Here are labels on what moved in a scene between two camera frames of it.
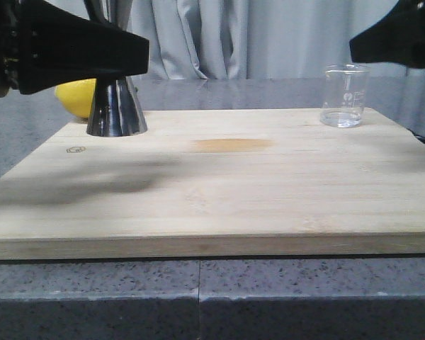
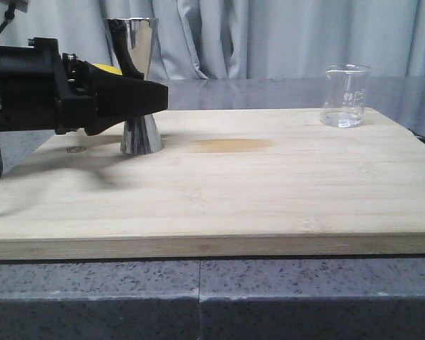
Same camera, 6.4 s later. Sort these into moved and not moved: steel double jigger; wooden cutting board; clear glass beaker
Moved: steel double jigger
Not moved: wooden cutting board; clear glass beaker
